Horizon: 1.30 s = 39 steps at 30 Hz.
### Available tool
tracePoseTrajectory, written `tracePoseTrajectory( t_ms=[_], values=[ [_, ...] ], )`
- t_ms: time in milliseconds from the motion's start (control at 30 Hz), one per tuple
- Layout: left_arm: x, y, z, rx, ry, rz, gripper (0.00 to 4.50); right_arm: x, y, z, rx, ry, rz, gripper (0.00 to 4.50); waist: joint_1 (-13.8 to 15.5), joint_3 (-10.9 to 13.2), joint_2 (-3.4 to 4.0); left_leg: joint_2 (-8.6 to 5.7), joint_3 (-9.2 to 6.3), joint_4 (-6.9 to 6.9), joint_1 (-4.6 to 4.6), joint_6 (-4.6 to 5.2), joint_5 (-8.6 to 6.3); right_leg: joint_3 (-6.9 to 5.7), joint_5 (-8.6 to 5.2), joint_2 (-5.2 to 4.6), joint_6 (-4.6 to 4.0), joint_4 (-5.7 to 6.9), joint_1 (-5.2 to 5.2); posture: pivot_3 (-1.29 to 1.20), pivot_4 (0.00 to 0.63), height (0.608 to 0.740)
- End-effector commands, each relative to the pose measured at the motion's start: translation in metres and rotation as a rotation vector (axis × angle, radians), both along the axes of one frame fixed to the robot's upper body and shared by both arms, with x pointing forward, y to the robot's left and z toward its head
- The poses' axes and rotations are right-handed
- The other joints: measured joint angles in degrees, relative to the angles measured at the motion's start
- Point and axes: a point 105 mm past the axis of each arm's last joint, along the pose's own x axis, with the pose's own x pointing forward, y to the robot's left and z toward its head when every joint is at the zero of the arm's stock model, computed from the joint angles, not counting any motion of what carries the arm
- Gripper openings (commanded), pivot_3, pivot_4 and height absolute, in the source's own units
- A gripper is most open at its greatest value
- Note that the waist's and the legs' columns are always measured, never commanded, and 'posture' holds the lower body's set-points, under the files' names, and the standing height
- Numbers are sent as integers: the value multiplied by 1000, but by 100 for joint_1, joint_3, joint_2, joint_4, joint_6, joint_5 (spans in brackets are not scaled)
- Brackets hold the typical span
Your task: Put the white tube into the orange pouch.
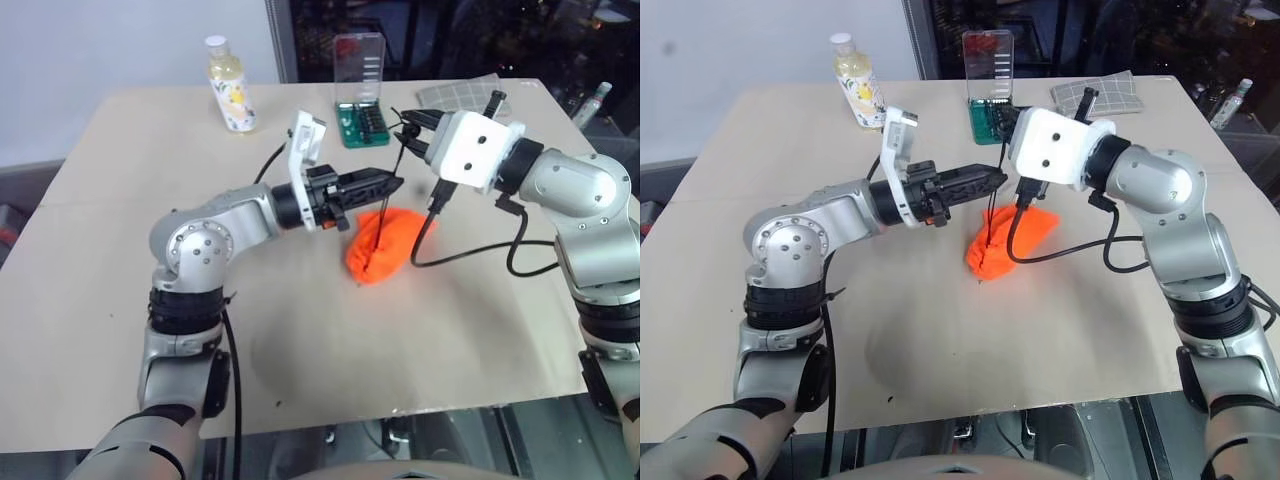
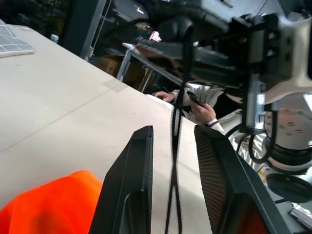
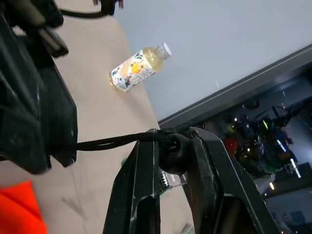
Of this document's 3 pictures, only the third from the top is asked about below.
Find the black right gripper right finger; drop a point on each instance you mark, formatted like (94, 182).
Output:
(219, 190)

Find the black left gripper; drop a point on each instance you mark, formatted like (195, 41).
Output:
(22, 26)

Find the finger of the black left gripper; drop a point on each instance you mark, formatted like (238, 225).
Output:
(61, 109)
(17, 126)

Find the yellow drink bottle white cap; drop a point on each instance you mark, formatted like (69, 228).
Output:
(131, 70)

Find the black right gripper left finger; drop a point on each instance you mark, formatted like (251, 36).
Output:
(136, 190)

